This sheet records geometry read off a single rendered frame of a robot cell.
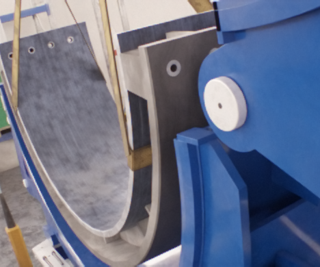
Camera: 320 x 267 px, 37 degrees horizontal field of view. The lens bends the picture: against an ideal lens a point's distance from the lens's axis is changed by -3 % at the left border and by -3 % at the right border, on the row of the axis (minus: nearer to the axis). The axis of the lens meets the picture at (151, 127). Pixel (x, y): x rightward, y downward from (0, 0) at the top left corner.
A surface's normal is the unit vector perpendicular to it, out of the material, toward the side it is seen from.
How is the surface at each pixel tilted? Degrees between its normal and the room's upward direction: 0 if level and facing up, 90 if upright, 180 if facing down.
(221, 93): 90
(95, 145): 35
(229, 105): 90
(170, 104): 101
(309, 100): 90
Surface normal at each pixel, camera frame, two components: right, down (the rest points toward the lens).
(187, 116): 0.50, 0.36
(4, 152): 0.49, 0.14
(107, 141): 0.10, -0.69
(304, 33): -0.85, 0.31
